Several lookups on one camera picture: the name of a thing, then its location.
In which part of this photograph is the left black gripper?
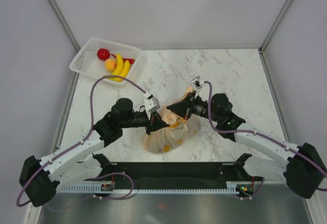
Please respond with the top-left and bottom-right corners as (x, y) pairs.
(121, 111), (170, 135)

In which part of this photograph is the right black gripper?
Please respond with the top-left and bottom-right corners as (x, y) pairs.
(167, 90), (221, 123)

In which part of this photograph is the peach banana-print plastic bag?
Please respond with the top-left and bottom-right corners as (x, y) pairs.
(142, 85), (200, 155)

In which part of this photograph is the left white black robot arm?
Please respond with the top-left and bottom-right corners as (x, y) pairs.
(16, 97), (168, 207)

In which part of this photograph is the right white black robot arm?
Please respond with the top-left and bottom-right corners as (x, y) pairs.
(167, 92), (326, 199)

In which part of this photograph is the fake yellow banana bunch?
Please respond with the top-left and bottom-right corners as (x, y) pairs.
(110, 54), (131, 78)

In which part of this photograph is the fake red chili pepper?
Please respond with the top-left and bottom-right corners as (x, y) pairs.
(111, 54), (135, 64)

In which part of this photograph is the fake orange fruit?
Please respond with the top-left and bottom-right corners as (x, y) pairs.
(104, 58), (117, 72)

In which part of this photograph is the white plastic fruit basket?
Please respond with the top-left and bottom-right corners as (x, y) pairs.
(69, 38), (147, 81)

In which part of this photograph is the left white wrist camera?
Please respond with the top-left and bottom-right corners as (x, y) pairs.
(144, 93), (160, 113)

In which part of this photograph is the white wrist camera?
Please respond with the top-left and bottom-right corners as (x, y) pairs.
(144, 93), (160, 113)
(191, 76), (204, 95)

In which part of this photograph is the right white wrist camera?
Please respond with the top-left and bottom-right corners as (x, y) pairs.
(191, 76), (204, 95)

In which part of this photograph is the aluminium frame rail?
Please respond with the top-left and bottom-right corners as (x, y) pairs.
(35, 161), (314, 184)

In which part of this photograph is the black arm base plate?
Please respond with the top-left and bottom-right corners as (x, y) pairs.
(100, 162), (262, 189)

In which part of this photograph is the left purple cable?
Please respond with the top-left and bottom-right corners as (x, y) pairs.
(15, 75), (149, 208)

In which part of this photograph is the purple cable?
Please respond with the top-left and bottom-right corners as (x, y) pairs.
(204, 81), (327, 191)
(15, 75), (149, 208)

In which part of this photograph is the white slotted cable duct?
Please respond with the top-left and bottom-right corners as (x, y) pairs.
(59, 182), (239, 194)

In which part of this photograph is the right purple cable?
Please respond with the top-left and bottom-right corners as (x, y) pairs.
(204, 81), (327, 191)

